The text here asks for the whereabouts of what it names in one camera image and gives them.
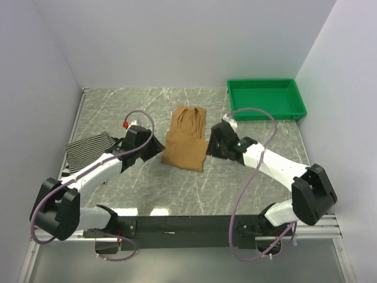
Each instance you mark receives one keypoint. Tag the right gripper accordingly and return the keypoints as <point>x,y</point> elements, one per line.
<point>211,149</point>

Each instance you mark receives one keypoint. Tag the aluminium left side rail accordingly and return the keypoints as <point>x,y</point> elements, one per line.
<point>68,119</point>

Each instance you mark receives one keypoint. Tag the thin striped tank top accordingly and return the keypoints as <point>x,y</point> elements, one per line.
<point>83,152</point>

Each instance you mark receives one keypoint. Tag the tan tank top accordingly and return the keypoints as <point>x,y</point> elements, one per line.
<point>185,140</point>

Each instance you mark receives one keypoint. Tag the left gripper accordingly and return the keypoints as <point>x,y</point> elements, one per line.
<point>155,147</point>

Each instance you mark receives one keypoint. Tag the black base beam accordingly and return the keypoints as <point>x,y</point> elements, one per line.
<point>153,232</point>

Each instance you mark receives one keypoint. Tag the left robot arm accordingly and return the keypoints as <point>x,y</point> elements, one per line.
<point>58,209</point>

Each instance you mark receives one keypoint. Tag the aluminium rail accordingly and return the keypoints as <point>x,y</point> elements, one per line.
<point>68,119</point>
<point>326,228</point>

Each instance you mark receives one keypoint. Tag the aluminium front rail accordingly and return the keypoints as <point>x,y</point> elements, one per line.
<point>326,228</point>

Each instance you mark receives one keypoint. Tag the green plastic bin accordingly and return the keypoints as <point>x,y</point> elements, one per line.
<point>280,97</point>

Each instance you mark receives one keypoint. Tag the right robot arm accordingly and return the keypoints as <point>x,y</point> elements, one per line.
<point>312,192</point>

